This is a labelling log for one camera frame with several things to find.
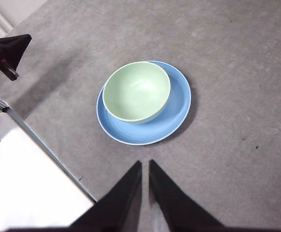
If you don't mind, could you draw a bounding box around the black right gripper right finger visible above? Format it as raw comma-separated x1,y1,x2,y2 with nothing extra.
149,159,225,232

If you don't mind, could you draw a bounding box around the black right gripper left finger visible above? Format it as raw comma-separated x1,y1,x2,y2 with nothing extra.
69,160,142,232

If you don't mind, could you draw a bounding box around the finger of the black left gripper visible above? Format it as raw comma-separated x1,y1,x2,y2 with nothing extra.
0,34,32,71

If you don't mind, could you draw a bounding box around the blue round plate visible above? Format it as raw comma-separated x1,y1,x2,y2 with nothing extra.
96,60,192,146

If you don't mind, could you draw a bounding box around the green ribbed bowl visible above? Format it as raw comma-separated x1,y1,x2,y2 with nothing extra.
102,61,172,125

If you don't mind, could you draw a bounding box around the white platform panel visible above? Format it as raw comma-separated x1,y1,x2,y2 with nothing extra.
0,112,98,229

